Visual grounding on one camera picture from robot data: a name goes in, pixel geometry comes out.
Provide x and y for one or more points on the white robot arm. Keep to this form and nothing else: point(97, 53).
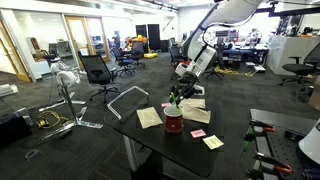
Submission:
point(199, 47)

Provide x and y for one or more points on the chrome wire chair frame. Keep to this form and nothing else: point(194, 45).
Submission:
point(127, 102)

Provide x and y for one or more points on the tan paper napkin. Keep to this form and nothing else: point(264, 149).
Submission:
point(198, 103)
point(148, 117)
point(196, 114)

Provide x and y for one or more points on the maroon mug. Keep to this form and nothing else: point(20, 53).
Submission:
point(173, 119)

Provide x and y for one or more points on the pink sweetener packet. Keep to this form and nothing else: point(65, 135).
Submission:
point(163, 105)

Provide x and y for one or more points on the blue office chair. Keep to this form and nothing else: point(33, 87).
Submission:
point(123, 62)

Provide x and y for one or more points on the white sticky note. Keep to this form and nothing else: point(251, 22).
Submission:
point(213, 142)

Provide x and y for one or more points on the green pen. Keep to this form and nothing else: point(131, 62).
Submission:
point(174, 100)

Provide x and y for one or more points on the pink sticky note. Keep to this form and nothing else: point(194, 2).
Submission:
point(197, 133)

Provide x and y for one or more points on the black perforated breadboard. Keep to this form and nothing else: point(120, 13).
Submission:
point(295, 141)

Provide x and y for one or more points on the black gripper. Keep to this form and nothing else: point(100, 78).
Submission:
point(184, 88)

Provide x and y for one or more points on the green handled clamp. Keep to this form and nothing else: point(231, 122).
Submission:
point(251, 133)

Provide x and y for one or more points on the black office chair right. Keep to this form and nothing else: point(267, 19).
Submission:
point(300, 70)

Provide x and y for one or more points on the orange handled clamp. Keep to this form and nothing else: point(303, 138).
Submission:
point(266, 164)

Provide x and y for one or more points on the black mesh office chair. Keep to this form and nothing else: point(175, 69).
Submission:
point(98, 73)

